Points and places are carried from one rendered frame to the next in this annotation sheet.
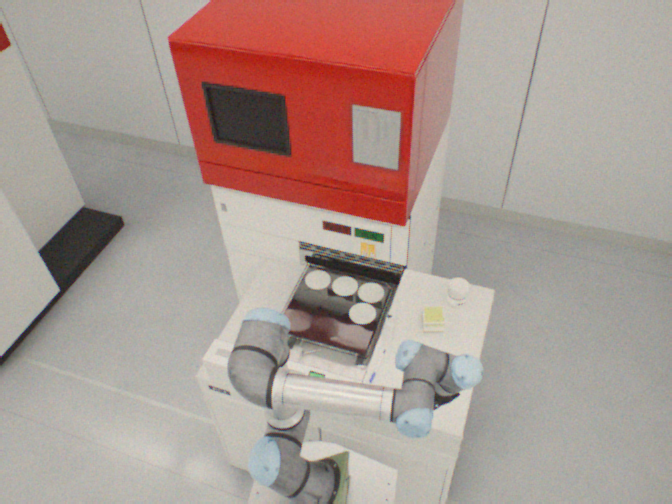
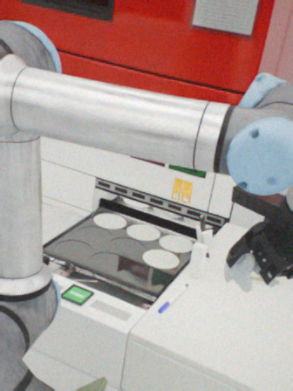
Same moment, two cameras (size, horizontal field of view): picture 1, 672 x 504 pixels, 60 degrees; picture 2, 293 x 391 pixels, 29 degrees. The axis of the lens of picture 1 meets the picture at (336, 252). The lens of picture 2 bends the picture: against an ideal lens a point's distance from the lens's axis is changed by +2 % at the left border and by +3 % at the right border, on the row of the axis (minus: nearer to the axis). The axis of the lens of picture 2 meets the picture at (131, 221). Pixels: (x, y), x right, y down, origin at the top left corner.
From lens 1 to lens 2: 98 cm
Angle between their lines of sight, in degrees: 19
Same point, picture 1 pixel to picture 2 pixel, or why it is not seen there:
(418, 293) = not seen: hidden behind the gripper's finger
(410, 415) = (265, 122)
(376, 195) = (212, 85)
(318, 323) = (98, 257)
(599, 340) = not seen: outside the picture
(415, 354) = (278, 84)
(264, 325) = (16, 27)
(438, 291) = not seen: hidden behind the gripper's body
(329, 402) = (102, 103)
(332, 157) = (165, 20)
